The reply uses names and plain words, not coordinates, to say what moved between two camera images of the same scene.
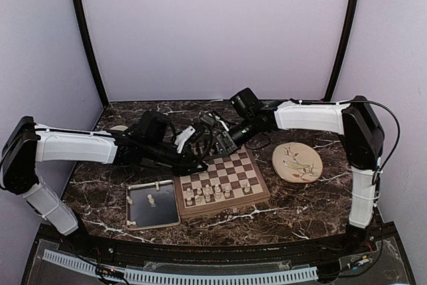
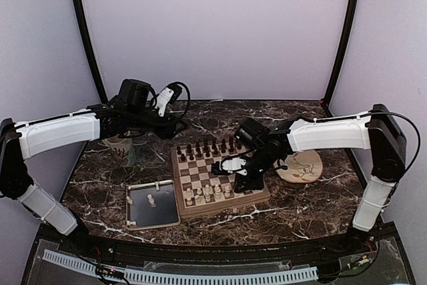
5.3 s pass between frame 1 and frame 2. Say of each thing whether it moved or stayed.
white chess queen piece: stayed
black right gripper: moved
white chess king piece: stayed
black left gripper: moved
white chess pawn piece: stayed
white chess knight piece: stayed
